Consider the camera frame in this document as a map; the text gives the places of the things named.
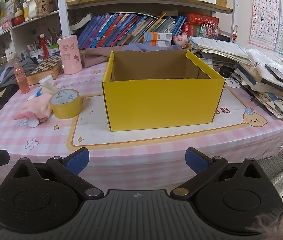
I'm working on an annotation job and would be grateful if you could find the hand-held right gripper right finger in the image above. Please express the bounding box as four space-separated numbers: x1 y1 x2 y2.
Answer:
170 147 273 200

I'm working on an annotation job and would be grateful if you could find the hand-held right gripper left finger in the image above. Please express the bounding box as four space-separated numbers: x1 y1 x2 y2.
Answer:
5 147 104 200

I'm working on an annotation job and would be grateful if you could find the yellow tape roll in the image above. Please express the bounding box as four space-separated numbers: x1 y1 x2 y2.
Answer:
49 89 82 119

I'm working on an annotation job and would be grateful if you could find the pink glove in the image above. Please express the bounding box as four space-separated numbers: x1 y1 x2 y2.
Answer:
13 94 54 122

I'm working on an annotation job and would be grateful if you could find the yellow cardboard box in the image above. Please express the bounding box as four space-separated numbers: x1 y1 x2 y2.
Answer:
102 50 226 132

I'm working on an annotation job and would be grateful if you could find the pink checked tablecloth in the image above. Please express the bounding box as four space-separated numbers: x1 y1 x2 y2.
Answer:
0 62 283 188

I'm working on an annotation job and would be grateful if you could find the white knitted cloth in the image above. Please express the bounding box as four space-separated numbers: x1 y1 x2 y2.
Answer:
259 152 283 188

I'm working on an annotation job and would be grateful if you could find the orange bottle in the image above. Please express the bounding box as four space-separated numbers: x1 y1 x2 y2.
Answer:
13 57 30 94

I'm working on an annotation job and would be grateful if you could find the small white box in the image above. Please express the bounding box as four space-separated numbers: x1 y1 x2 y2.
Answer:
39 75 57 93

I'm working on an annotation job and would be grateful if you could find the white cloud-shaped card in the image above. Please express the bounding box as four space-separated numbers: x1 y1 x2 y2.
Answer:
225 77 242 88

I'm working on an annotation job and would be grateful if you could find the grey clothing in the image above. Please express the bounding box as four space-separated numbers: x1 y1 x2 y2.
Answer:
0 57 38 89

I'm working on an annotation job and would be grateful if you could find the small black box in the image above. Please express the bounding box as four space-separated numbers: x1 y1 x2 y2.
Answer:
219 65 234 77

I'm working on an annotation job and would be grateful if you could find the pile of worn books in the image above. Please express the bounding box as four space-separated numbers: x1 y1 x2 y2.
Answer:
232 62 283 123

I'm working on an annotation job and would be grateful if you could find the fluffy grey sleeve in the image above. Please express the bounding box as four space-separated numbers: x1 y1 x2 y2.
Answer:
245 204 283 240

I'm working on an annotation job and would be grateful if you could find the wooden chessboard box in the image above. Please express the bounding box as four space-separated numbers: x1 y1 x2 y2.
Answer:
26 55 63 85

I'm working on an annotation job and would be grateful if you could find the pink cylindrical holder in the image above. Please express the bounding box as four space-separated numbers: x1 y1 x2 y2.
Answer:
57 35 82 75

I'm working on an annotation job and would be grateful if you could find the purple cloth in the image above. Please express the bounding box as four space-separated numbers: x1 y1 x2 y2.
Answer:
81 43 189 68

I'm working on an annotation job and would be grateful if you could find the cup of brushes and pens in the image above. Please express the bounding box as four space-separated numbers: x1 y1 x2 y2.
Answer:
28 27 59 58

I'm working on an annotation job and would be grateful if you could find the black smartphone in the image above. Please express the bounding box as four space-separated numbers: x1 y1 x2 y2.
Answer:
265 64 283 88

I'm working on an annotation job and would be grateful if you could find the pink pig plush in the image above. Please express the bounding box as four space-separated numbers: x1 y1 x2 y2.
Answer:
173 34 189 48

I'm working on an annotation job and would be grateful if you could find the orange and white carton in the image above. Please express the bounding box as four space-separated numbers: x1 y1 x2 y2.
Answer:
144 32 172 41
144 40 172 47

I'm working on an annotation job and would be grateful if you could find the white plastic bag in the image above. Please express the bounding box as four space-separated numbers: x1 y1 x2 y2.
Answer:
247 47 283 85

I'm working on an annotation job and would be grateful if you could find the colourful figurine ornament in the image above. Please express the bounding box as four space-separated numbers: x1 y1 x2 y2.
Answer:
201 21 221 39

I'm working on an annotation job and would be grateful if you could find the row of colourful books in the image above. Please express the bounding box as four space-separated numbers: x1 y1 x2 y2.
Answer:
78 12 187 49

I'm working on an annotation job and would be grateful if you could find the red round doll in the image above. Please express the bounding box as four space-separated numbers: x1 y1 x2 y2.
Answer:
14 7 25 26

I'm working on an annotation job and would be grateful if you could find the thick red book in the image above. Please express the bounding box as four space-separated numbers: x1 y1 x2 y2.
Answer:
187 12 219 25

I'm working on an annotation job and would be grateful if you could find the white wooden bookshelf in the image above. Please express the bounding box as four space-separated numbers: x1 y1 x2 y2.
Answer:
0 0 233 65

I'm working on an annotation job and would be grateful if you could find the white animal figurine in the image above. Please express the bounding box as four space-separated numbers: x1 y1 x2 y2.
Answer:
26 0 52 19

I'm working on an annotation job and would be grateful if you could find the pink alphabet poster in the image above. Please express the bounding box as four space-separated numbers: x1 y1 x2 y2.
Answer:
249 0 281 51

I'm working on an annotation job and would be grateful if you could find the reindeer wall sticker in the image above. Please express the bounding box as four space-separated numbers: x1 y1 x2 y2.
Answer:
231 25 239 43

